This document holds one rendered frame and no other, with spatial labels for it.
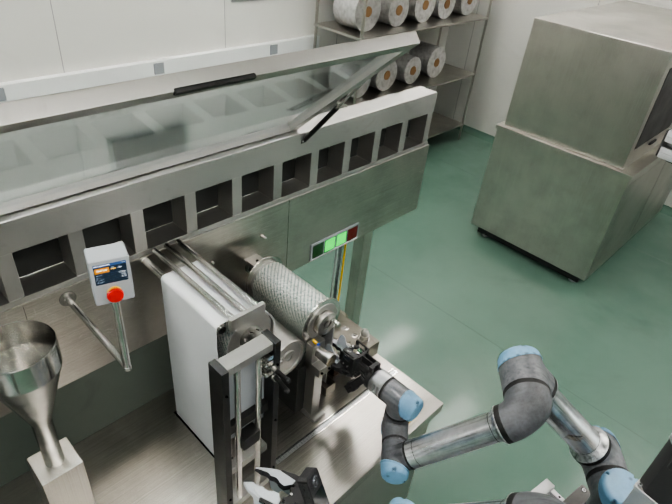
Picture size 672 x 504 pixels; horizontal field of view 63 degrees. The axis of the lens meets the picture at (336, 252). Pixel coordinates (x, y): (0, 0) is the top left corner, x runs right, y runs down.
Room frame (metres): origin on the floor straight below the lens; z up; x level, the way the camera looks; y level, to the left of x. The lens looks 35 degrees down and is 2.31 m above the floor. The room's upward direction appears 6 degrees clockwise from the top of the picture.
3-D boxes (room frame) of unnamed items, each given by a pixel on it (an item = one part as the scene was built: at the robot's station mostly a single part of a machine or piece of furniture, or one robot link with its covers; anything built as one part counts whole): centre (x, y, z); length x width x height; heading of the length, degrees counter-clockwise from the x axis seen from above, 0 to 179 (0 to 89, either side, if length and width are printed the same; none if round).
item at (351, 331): (1.41, 0.02, 1.00); 0.40 x 0.16 x 0.06; 49
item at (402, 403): (1.03, -0.23, 1.11); 0.11 x 0.08 x 0.09; 49
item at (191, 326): (1.02, 0.36, 1.17); 0.34 x 0.05 x 0.54; 49
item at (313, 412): (1.11, 0.01, 1.05); 0.06 x 0.05 x 0.31; 49
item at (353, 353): (1.13, -0.11, 1.12); 0.12 x 0.08 x 0.09; 49
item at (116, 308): (0.78, 0.41, 1.51); 0.02 x 0.02 x 0.20
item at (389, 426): (1.01, -0.23, 1.01); 0.11 x 0.08 x 0.11; 178
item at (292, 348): (1.16, 0.19, 1.17); 0.26 x 0.12 x 0.12; 49
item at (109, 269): (0.77, 0.41, 1.66); 0.07 x 0.07 x 0.10; 32
